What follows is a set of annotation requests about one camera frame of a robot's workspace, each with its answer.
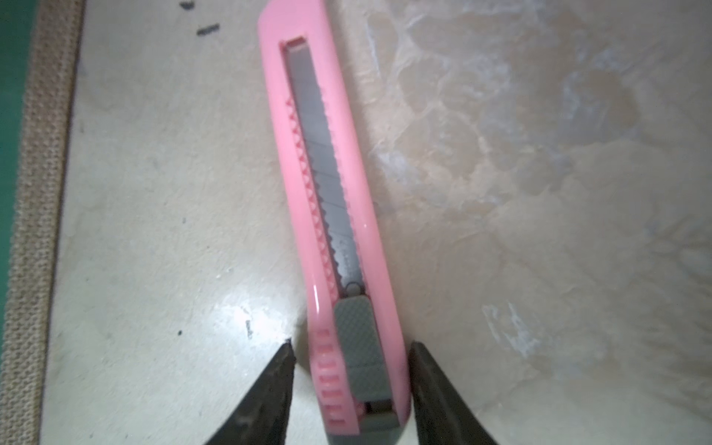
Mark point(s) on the green Christmas burlap tote bag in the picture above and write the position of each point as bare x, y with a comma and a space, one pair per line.
46, 119

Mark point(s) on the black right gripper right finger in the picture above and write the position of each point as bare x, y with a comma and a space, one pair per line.
441, 415

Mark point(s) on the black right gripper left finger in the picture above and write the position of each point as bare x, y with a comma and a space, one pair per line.
262, 416

